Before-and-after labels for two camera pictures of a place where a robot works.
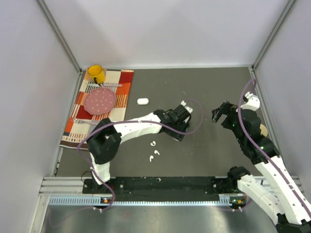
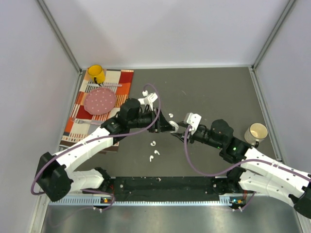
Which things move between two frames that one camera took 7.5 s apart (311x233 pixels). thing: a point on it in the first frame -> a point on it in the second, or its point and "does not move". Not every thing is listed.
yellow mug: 96,71 does not move
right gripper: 229,109 -> 190,137
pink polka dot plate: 100,101 does not move
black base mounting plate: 192,185 does not move
